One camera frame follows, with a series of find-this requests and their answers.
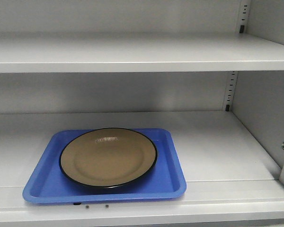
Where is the beige plate with black rim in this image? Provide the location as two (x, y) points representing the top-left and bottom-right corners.
(60, 128), (158, 188)

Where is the blue plastic tray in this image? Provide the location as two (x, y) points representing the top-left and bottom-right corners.
(22, 128), (186, 205)

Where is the grey metal cabinet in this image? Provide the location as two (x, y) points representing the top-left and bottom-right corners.
(0, 0), (284, 227)

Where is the upper cabinet shelf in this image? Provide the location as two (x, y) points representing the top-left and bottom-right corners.
(0, 33), (284, 73)

